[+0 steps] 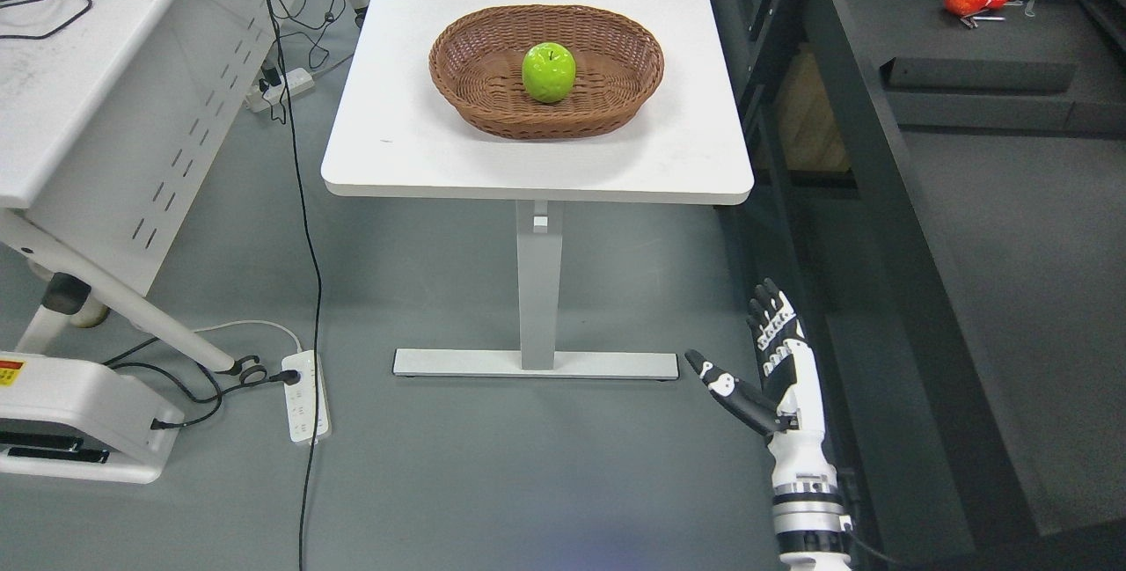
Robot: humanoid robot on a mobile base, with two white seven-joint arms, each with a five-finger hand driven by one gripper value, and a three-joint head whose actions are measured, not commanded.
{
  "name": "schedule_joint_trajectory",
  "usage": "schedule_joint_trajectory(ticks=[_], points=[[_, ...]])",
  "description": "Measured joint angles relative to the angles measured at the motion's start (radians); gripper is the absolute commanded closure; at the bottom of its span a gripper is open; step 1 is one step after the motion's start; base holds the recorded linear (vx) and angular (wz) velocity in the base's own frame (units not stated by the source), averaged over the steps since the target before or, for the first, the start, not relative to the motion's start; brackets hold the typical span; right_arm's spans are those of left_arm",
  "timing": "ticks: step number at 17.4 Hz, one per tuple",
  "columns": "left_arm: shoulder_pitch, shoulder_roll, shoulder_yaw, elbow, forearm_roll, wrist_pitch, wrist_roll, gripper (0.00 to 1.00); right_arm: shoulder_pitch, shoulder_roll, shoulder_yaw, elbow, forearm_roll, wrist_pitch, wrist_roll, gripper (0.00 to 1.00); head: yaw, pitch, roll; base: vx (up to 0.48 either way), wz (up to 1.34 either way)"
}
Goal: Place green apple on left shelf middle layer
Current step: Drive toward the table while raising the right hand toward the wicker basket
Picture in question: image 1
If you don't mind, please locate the brown wicker basket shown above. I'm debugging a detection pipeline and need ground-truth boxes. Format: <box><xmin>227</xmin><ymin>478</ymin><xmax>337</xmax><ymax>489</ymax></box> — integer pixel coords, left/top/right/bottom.
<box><xmin>428</xmin><ymin>5</ymin><xmax>665</xmax><ymax>141</ymax></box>

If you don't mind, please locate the white robot forearm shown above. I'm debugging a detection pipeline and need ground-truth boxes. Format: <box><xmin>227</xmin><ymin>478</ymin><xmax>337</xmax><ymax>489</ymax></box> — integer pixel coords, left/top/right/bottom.
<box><xmin>771</xmin><ymin>481</ymin><xmax>852</xmax><ymax>570</ymax></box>

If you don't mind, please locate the black metal shelf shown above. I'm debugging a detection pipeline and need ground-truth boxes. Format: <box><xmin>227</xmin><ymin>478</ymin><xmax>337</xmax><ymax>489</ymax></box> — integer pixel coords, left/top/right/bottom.
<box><xmin>713</xmin><ymin>0</ymin><xmax>1123</xmax><ymax>570</ymax></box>

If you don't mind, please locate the white machine base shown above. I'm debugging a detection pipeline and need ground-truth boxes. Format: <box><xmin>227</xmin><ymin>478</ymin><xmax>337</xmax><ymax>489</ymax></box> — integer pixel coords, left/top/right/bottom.
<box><xmin>1</xmin><ymin>353</ymin><xmax>185</xmax><ymax>484</ymax></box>

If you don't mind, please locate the red toy on shelf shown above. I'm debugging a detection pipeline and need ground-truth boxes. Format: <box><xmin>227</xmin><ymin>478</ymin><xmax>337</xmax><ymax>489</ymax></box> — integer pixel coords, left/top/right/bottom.
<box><xmin>942</xmin><ymin>0</ymin><xmax>1010</xmax><ymax>29</ymax></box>

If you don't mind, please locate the long black floor cable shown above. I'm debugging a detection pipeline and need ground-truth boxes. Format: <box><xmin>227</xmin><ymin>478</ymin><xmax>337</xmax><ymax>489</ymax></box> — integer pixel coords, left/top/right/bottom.
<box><xmin>230</xmin><ymin>0</ymin><xmax>325</xmax><ymax>571</ymax></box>

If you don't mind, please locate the white perforated side desk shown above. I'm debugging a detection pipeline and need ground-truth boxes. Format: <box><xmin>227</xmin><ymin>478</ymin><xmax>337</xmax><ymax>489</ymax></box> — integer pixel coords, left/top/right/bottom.
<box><xmin>3</xmin><ymin>0</ymin><xmax>272</xmax><ymax>371</ymax></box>

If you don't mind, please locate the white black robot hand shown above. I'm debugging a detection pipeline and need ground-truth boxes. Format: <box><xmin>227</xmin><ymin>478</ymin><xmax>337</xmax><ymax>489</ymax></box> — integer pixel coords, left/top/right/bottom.
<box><xmin>683</xmin><ymin>278</ymin><xmax>839</xmax><ymax>494</ymax></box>

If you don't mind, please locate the green apple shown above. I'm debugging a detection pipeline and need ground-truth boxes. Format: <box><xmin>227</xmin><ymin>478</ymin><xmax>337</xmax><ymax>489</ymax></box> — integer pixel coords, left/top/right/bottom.
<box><xmin>520</xmin><ymin>41</ymin><xmax>577</xmax><ymax>105</ymax></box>

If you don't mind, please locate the white pedestal table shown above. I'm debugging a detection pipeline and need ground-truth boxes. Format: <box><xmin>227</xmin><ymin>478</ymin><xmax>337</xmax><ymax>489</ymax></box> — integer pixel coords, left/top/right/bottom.
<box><xmin>321</xmin><ymin>0</ymin><xmax>756</xmax><ymax>380</ymax></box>

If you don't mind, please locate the white far power strip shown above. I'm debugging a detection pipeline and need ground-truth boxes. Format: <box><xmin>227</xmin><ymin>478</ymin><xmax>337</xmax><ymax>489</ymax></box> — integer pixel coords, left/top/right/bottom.
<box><xmin>243</xmin><ymin>69</ymin><xmax>315</xmax><ymax>113</ymax></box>

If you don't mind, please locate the white floor power strip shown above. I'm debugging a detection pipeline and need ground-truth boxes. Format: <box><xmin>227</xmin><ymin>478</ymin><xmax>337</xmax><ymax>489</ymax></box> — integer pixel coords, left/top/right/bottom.
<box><xmin>282</xmin><ymin>350</ymin><xmax>333</xmax><ymax>445</ymax></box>

